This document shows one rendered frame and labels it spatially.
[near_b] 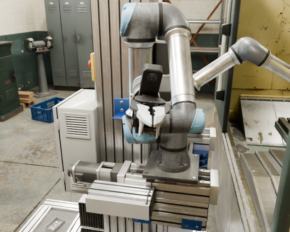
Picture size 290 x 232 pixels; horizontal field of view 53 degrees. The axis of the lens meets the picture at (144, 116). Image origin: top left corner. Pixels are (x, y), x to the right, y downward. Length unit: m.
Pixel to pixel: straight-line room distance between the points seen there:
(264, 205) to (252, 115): 1.25
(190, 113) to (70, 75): 5.58
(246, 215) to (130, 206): 0.54
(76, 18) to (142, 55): 5.02
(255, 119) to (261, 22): 0.84
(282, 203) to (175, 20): 0.65
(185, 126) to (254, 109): 1.99
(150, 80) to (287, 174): 0.44
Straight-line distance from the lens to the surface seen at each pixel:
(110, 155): 1.47
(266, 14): 2.83
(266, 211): 1.65
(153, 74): 0.66
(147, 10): 1.05
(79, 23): 6.05
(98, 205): 1.24
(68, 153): 1.50
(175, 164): 1.20
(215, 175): 1.31
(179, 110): 0.89
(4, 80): 5.08
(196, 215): 1.33
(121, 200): 1.21
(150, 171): 1.22
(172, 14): 1.05
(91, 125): 1.39
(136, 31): 1.05
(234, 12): 2.07
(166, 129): 0.87
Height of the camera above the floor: 1.66
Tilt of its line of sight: 20 degrees down
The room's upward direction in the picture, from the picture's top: straight up
